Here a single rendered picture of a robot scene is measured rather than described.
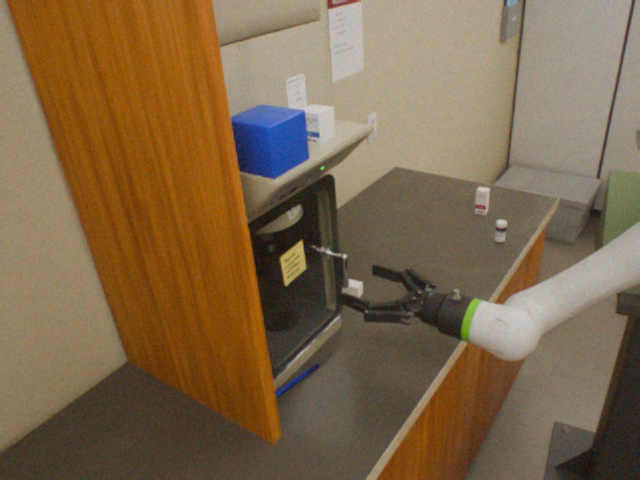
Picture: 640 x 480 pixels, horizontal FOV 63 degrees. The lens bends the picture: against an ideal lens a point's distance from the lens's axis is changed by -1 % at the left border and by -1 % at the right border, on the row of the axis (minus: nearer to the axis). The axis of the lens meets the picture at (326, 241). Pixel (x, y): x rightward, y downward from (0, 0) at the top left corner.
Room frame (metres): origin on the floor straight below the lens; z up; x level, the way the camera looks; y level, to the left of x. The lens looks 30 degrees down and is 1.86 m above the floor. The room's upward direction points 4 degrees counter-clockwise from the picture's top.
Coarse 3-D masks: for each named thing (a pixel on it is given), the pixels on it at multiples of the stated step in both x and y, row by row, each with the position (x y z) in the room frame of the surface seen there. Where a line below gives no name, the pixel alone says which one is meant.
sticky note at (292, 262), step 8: (296, 248) 0.99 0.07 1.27; (288, 256) 0.96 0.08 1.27; (296, 256) 0.98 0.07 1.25; (304, 256) 1.00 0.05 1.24; (288, 264) 0.96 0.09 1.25; (296, 264) 0.98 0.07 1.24; (304, 264) 1.00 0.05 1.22; (288, 272) 0.96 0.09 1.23; (296, 272) 0.98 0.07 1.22; (288, 280) 0.96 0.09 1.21
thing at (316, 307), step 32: (320, 192) 1.07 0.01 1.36; (256, 224) 0.90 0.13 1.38; (288, 224) 0.97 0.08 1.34; (320, 224) 1.06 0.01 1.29; (256, 256) 0.89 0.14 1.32; (320, 256) 1.05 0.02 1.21; (288, 288) 0.95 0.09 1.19; (320, 288) 1.04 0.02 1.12; (288, 320) 0.94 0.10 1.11; (320, 320) 1.03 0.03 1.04; (288, 352) 0.93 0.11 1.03
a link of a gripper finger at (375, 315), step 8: (368, 312) 0.90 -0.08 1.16; (376, 312) 0.89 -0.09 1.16; (384, 312) 0.89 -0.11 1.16; (392, 312) 0.89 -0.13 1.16; (400, 312) 0.89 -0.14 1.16; (368, 320) 0.89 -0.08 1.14; (376, 320) 0.89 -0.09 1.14; (384, 320) 0.89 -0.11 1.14; (392, 320) 0.88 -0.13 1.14; (400, 320) 0.88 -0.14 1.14
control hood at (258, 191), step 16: (336, 128) 1.05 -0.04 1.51; (352, 128) 1.04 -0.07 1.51; (368, 128) 1.04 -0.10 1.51; (336, 144) 0.96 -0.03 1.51; (352, 144) 1.01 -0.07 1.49; (320, 160) 0.90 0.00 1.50; (336, 160) 1.03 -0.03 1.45; (240, 176) 0.85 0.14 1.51; (256, 176) 0.83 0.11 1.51; (288, 176) 0.83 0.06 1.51; (256, 192) 0.83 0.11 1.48; (272, 192) 0.81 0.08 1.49; (256, 208) 0.83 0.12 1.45
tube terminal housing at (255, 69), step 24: (312, 24) 1.10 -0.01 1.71; (240, 48) 0.94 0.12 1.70; (264, 48) 0.98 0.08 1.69; (288, 48) 1.04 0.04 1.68; (312, 48) 1.10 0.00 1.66; (240, 72) 0.93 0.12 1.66; (264, 72) 0.98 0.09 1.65; (288, 72) 1.03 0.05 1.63; (312, 72) 1.09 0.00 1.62; (240, 96) 0.92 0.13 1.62; (264, 96) 0.97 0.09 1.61; (312, 96) 1.08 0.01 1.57
